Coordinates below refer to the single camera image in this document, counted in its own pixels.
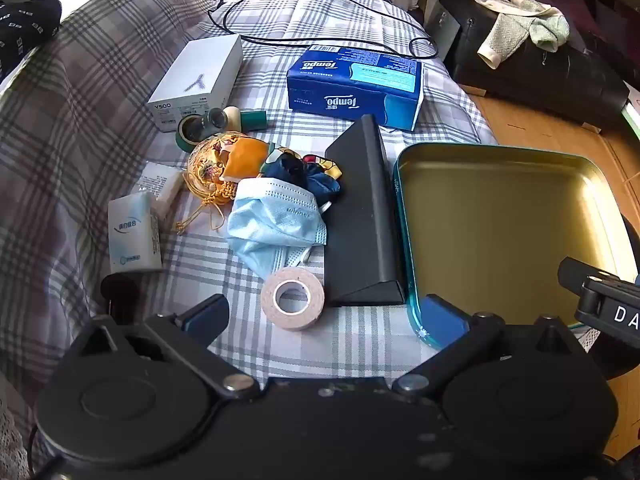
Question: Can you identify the white phone box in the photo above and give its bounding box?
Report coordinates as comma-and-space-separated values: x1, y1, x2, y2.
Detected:
146, 34, 244, 133

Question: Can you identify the small grey cylinder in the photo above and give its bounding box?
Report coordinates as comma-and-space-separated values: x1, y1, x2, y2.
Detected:
201, 108, 231, 136

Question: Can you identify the pale green towel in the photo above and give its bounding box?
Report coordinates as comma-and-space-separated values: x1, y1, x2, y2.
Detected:
476, 0, 571, 71

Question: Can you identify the blue face mask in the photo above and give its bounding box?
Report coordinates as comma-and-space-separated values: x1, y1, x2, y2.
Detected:
226, 178, 328, 280

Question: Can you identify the dark patterned fabric scrunchie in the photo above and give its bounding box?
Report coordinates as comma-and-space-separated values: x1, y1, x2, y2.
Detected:
260, 146, 345, 197

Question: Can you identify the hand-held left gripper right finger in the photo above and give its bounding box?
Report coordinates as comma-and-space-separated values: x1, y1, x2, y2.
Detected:
392, 294, 581, 401

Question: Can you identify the green tape roll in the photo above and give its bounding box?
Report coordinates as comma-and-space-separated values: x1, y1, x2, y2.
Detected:
175, 114, 203, 152

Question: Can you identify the blue tissue pack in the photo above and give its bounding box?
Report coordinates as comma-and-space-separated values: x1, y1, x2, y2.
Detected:
286, 44, 426, 132

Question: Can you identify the black triangular case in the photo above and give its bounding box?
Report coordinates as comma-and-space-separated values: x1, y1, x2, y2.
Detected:
323, 114, 407, 308

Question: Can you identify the black cable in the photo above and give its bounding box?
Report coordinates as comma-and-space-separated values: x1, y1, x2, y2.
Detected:
209, 0, 439, 59

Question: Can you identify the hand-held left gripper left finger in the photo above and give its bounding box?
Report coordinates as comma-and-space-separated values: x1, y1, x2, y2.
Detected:
75, 294, 261, 401

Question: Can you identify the green bottle cream cap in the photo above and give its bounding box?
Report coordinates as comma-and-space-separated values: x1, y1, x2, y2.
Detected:
223, 106, 268, 131

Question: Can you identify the grey plaid bed sheet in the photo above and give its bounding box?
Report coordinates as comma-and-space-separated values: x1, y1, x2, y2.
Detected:
0, 0, 501, 480

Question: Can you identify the beige tape roll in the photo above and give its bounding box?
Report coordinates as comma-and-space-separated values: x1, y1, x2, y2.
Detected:
260, 267, 326, 332

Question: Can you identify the white lace cloth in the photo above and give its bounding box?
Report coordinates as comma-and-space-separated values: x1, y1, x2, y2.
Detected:
0, 375, 36, 480

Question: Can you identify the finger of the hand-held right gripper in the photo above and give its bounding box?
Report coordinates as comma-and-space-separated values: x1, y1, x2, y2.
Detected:
557, 257, 595, 292

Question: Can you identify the small white box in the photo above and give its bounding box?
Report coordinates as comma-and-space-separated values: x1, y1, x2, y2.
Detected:
107, 191, 163, 275

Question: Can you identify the orange embroidered pouch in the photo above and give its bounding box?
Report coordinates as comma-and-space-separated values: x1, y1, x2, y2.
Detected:
175, 131, 273, 235

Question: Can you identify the small black object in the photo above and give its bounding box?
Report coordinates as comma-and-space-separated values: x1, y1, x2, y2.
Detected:
100, 274, 140, 318

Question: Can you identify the white plastic packet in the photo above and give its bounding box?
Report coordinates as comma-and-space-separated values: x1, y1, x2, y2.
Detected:
135, 161, 185, 221

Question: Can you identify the black trunk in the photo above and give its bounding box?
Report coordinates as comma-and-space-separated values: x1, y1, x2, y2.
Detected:
440, 0, 631, 133

